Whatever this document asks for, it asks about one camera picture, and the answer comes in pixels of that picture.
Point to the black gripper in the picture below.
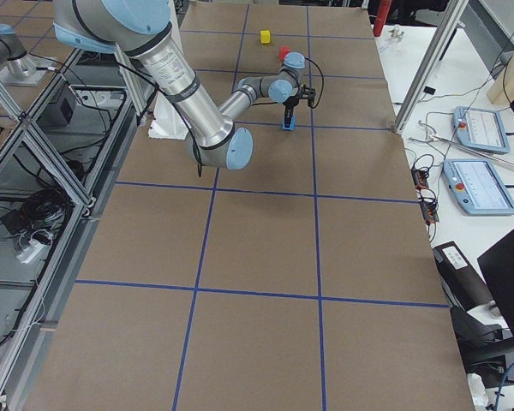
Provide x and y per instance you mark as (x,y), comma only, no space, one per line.
(290,104)

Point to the blue block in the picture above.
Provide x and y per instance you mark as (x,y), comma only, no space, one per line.
(289,126)

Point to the red block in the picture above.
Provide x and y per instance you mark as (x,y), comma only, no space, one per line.
(283,51)

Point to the yellow block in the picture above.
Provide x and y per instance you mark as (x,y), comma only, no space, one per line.
(265,37)

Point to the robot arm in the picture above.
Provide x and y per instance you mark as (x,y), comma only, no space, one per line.
(142,30)

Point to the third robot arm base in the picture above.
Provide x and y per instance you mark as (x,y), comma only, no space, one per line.
(17,68)

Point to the red fire extinguisher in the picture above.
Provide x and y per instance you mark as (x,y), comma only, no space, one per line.
(381,17)

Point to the orange circuit board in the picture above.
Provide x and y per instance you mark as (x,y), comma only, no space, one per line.
(427,198)

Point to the upper teach pendant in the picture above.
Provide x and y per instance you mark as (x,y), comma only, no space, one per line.
(480,129)

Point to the teach pendant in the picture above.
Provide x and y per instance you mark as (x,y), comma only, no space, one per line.
(477,187)
(480,129)

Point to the lower teach pendant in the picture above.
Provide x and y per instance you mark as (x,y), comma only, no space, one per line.
(477,187)

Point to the black box with label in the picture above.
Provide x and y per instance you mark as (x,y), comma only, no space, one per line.
(464,287)

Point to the black monitor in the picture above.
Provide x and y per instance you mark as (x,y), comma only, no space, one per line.
(497,267)

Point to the white power strip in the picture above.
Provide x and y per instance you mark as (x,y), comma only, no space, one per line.
(30,251)

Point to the aluminium frame post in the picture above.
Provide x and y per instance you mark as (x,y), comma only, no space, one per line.
(438,43)

